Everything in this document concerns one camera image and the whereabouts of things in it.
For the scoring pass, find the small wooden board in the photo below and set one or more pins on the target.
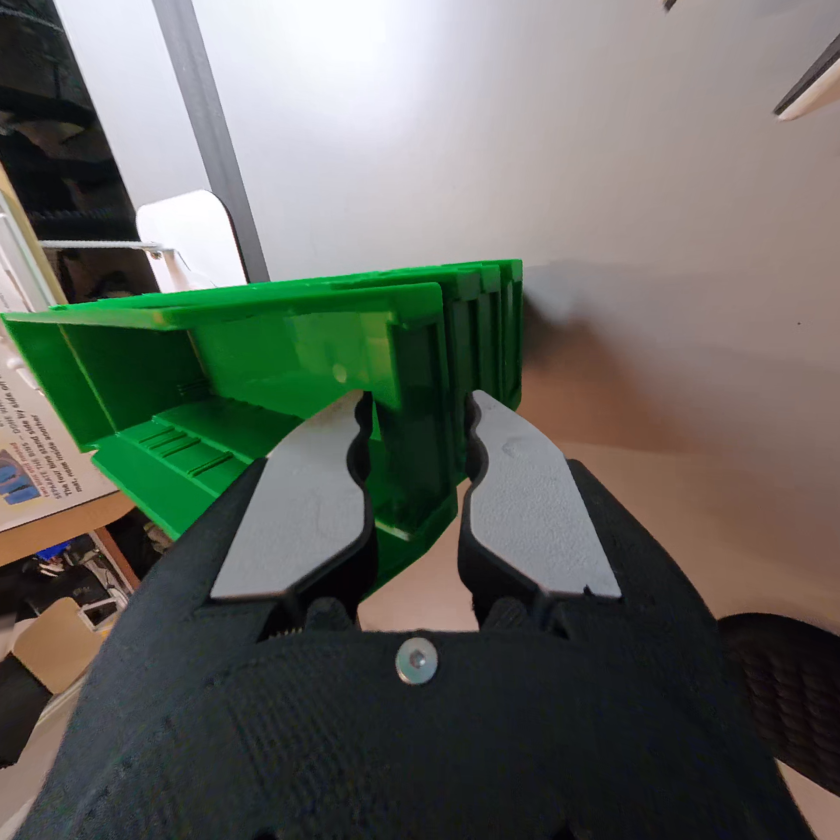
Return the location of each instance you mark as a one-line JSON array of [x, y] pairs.
[[52, 646]]

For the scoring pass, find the printed instruction sheet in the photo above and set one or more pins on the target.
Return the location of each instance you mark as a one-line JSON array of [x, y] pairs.
[[39, 426]]

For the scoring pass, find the grey desk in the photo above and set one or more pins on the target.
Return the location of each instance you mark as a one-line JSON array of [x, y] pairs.
[[525, 131]]

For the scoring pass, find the instruction sheet on board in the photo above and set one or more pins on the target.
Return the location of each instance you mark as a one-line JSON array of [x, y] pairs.
[[65, 525]]

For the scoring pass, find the blue box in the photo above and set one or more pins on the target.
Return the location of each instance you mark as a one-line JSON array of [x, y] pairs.
[[56, 554]]

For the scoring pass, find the black textured armrest pad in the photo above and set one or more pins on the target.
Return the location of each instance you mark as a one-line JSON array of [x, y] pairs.
[[787, 689]]

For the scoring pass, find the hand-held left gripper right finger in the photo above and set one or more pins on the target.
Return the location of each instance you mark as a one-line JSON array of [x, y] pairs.
[[535, 525]]

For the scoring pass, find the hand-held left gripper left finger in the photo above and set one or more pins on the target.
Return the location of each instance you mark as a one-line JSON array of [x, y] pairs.
[[295, 518]]

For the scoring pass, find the green plastic bin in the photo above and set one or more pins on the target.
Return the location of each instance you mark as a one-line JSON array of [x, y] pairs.
[[262, 348], [491, 341], [466, 361], [513, 328]]

